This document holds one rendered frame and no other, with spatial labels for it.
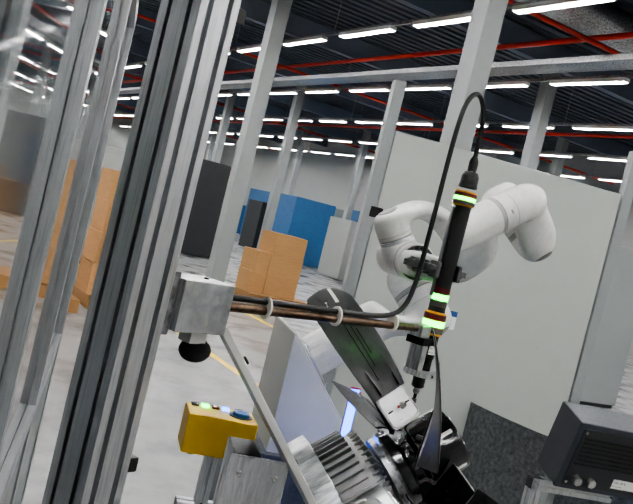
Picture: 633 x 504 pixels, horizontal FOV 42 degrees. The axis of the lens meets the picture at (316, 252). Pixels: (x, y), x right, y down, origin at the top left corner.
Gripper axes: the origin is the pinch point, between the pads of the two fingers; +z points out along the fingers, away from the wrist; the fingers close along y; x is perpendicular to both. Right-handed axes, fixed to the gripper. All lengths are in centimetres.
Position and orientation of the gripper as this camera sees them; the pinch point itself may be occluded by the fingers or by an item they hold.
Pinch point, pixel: (445, 271)
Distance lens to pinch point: 160.9
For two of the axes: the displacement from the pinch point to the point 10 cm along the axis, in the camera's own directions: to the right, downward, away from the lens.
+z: 2.3, 0.9, -9.7
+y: -9.4, -2.2, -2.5
